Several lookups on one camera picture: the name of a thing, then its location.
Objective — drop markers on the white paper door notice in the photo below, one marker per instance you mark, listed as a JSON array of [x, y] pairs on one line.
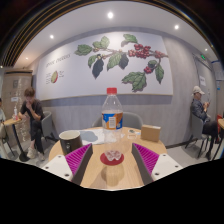
[[202, 81]]

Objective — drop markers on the small brown cardboard box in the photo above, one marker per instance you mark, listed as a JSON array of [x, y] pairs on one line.
[[150, 133]]

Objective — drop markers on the green exit sign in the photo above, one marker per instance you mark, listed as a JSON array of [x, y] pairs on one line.
[[202, 56]]

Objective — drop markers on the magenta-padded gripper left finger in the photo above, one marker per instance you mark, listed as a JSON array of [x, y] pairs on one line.
[[78, 160]]

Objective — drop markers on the black mug white inside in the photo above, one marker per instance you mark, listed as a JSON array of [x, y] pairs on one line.
[[70, 143]]

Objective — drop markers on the round ceiling lights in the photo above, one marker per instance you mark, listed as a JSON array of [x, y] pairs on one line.
[[110, 15]]

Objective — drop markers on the clear red-capped drink bottle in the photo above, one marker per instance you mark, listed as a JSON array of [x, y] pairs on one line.
[[112, 123]]

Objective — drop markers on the small white card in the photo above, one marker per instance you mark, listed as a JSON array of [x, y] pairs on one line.
[[133, 133]]

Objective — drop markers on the small clear bottle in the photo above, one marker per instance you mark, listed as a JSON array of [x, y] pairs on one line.
[[15, 114]]

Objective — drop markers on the flat round red coaster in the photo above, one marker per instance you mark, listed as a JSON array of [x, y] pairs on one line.
[[104, 161]]

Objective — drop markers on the white paper grey print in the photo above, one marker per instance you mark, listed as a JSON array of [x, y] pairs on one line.
[[91, 136]]

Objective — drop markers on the coffee branch wall mural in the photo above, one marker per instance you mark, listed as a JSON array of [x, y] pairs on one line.
[[66, 80]]

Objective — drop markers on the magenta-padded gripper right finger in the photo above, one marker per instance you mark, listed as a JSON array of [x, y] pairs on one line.
[[146, 160]]

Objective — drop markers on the white wall notice board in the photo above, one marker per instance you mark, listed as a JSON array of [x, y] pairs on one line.
[[220, 70]]

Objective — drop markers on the person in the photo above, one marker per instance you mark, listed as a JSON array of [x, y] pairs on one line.
[[199, 110], [33, 113]]

